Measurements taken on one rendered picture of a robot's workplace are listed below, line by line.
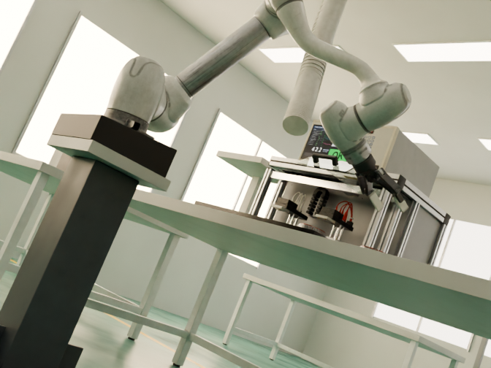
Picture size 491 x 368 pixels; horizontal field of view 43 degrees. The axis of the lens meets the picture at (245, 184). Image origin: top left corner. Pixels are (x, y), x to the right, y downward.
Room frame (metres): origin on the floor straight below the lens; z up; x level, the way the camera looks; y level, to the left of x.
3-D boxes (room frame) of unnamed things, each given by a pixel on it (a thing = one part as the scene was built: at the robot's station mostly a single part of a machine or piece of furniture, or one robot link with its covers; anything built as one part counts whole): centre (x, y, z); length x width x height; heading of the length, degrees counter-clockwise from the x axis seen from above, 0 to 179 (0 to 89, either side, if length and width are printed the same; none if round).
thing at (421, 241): (2.46, -0.73, 0.91); 0.28 x 0.03 x 0.32; 132
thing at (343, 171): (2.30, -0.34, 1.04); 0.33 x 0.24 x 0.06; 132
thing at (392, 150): (2.64, -0.46, 1.22); 0.44 x 0.39 x 0.20; 42
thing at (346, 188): (2.50, -0.29, 1.03); 0.62 x 0.01 x 0.03; 42
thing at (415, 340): (6.13, -1.38, 0.38); 2.10 x 0.90 x 0.75; 42
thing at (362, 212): (2.60, -0.40, 0.92); 0.66 x 0.01 x 0.30; 42
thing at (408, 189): (2.64, -0.45, 1.09); 0.68 x 0.44 x 0.05; 42
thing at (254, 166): (3.49, -0.04, 0.98); 0.37 x 0.35 x 0.46; 42
